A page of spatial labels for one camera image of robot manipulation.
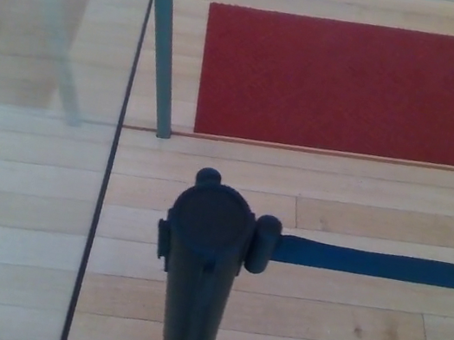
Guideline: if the red textured floor mat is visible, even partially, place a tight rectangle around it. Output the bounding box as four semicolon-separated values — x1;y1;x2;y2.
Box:
186;0;454;179

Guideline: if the blue retractable belt strap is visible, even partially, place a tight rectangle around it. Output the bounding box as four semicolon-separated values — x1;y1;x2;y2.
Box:
243;212;454;310

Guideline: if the clear glass panel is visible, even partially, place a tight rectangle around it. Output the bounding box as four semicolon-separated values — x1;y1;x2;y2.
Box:
0;0;155;340

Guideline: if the grey metal railing post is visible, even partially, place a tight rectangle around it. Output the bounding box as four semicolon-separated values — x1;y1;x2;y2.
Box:
120;0;195;141

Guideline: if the black stanchion with plain head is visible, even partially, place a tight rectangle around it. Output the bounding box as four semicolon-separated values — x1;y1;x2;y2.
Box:
133;159;270;340

